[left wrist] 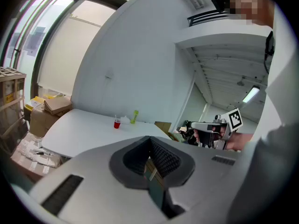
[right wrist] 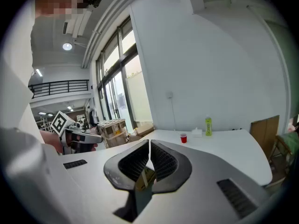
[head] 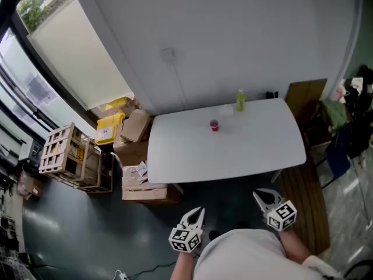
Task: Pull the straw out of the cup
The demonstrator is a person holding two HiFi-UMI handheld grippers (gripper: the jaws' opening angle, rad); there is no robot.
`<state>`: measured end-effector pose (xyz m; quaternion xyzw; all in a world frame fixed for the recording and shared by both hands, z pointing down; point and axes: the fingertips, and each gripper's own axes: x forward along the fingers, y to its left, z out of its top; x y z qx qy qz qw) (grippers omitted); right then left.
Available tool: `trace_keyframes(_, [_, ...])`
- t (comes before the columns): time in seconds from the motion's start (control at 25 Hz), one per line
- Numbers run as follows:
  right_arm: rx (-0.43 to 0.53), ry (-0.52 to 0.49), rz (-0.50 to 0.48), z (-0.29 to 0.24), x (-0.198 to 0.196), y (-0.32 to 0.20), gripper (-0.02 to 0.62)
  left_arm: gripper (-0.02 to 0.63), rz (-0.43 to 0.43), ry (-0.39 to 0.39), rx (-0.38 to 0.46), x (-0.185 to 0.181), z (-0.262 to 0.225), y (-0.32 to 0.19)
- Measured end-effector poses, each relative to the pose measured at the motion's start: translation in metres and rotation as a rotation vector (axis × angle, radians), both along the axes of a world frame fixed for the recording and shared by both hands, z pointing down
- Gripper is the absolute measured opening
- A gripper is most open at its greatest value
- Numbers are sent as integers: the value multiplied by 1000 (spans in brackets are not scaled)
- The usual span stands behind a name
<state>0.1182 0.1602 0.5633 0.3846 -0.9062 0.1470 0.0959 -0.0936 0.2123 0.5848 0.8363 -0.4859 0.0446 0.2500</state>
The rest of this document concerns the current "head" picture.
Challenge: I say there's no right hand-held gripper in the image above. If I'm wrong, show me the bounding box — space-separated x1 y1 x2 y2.
252 188 298 232

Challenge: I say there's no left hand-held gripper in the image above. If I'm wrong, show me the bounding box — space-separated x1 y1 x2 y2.
168 206 206 254

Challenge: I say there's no person's left forearm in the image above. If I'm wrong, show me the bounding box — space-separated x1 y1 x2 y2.
170 251 199 280

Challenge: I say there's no person's right forearm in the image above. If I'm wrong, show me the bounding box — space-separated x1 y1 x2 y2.
278 229 312 264

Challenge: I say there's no wooden slatted floor panel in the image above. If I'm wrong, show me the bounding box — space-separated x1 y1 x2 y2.
279 159 330 256

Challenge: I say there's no flat taped cardboard box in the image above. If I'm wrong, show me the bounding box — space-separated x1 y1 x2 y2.
121 164 184 205

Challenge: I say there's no person's white shirt torso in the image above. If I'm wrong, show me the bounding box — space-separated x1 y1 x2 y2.
192 229 342 280

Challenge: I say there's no blue chair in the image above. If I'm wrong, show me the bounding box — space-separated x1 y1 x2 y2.
316 124 353 189

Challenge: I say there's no large brown cardboard box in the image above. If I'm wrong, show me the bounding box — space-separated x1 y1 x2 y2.
112 124 149 167

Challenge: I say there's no clear plastic container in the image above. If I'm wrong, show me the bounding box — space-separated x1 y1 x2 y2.
219 103 235 117

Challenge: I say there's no green drink bottle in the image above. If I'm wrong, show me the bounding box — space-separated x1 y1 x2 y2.
235 87 246 112

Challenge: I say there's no green bag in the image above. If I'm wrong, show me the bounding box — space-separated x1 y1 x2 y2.
320 100 348 132

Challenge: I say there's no tilted open cardboard box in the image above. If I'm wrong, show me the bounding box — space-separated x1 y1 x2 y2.
120 108 152 144

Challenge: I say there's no brown wooden board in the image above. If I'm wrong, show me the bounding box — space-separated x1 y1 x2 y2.
284 78 328 113

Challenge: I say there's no yellow plastic bin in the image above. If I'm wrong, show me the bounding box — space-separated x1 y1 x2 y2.
94 113 126 146

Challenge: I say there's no pink bag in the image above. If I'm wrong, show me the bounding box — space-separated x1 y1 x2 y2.
336 80 350 102

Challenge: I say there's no wooden slat crate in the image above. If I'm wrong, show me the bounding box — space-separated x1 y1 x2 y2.
38 122 114 194

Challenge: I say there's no small cardboard box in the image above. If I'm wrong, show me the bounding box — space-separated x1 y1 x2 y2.
17 172 43 201

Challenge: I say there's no gray machine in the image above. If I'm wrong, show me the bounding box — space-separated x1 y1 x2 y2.
0 127 41 169

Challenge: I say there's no white roller blind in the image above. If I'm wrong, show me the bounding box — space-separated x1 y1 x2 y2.
26 0 135 110

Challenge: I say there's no black floor cable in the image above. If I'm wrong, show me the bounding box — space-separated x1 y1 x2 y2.
126 261 177 279

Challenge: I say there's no white wall cable conduit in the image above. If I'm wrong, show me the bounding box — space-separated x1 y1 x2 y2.
171 61 187 109

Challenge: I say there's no white wall socket box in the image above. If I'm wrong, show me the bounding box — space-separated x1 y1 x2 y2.
160 47 178 63

